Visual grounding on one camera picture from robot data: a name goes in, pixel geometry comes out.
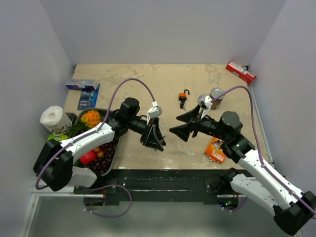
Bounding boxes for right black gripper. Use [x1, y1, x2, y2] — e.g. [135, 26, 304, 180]
[170, 103, 229, 142]

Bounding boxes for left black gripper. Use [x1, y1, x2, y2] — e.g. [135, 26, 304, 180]
[127, 117, 165, 151]

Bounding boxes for orange black padlock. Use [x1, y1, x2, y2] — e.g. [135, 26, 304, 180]
[178, 89, 190, 102]

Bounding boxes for brass padlock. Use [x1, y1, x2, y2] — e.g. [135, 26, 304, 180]
[159, 136, 166, 146]

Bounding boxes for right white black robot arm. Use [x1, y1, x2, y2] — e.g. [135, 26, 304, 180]
[169, 106, 316, 236]

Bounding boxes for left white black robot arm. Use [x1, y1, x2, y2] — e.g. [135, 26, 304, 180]
[33, 98, 166, 194]

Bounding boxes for orange blister pack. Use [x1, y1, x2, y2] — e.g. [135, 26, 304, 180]
[204, 137, 226, 163]

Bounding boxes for tin can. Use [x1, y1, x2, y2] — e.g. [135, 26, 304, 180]
[210, 88, 224, 110]

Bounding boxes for small peach fruits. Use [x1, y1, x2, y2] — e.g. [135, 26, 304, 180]
[93, 146, 104, 158]

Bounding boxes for purple grapes bunch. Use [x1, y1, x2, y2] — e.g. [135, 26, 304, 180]
[87, 139, 119, 175]

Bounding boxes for grey fruit tray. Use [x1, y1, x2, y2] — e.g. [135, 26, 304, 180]
[69, 108, 119, 176]

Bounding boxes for orange flower pineapple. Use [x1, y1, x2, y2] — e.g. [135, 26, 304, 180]
[66, 110, 102, 138]

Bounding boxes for red apple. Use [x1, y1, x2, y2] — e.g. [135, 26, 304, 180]
[79, 150, 97, 165]

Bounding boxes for red cardboard box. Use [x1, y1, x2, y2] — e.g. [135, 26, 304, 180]
[226, 61, 256, 84]

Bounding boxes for blue blister pack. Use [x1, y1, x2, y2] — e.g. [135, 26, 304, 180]
[77, 84, 100, 111]

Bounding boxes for green lime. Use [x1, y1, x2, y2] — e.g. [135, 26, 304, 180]
[73, 160, 80, 167]

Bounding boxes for green box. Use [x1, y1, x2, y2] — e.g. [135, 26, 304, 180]
[47, 134, 68, 142]

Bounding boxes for paper towel roll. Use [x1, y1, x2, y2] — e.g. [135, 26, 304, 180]
[39, 106, 72, 136]

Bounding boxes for blue white box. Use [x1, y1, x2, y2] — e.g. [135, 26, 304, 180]
[66, 79, 98, 90]

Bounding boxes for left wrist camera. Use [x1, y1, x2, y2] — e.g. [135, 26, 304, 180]
[146, 101, 162, 124]

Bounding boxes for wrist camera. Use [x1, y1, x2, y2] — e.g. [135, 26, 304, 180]
[146, 101, 162, 124]
[197, 94, 212, 119]

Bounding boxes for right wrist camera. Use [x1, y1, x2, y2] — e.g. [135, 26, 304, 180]
[197, 94, 212, 119]

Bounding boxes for aluminium rail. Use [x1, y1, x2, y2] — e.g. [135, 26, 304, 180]
[31, 186, 103, 198]

